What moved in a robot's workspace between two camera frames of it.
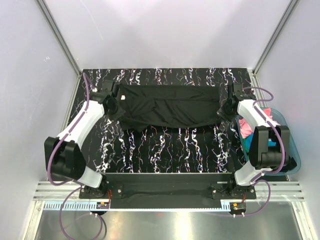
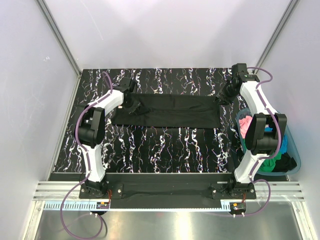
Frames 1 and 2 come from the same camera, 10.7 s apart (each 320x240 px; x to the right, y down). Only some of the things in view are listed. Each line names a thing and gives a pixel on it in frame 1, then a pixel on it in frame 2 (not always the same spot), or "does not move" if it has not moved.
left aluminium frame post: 53,24 does not move
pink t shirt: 245,129 does not move
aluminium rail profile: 281,191 does not move
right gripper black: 232,90 -> 223,94
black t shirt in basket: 291,164 does not move
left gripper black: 114,88 -> 131,105
